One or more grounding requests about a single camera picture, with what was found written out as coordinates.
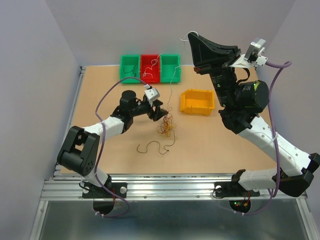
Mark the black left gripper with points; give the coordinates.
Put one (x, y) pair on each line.
(158, 113)

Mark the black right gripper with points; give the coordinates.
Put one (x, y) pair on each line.
(208, 56)

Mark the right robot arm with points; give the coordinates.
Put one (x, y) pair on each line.
(242, 102)

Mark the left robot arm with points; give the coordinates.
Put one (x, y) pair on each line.
(83, 146)

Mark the yellow plastic bin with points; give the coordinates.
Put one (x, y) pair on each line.
(197, 102)

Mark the right green plastic bin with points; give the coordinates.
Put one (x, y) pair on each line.
(170, 68)

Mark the green plastic bin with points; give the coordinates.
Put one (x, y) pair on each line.
(130, 69)
(170, 68)

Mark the red plastic bin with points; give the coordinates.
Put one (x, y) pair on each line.
(150, 68)

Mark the left green plastic bin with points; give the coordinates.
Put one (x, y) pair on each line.
(130, 69)

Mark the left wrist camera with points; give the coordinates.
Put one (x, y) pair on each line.
(151, 94)

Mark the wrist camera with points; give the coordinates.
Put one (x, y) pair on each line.
(151, 94)
(253, 56)

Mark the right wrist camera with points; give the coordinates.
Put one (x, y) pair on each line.
(253, 56)

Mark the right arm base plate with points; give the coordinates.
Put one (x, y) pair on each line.
(229, 189)

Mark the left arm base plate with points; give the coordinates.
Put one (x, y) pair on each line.
(90, 191)

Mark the aluminium rail frame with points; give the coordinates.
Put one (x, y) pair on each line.
(63, 211)

